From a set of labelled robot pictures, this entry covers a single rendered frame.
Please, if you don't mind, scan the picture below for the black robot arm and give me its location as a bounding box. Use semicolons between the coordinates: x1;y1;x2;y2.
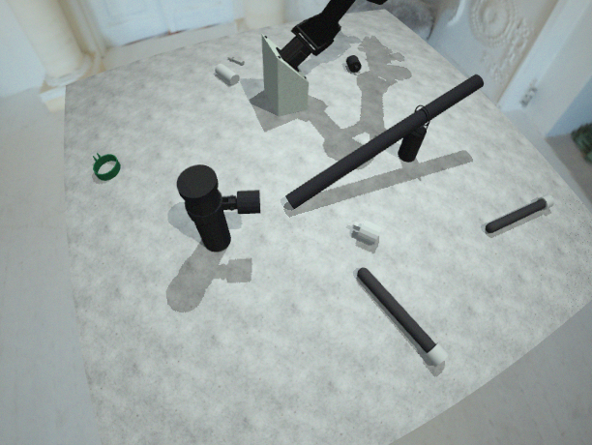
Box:
276;0;355;72

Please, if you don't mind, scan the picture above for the dark green ring with two small tabs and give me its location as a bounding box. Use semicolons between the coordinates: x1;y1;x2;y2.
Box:
93;153;121;181

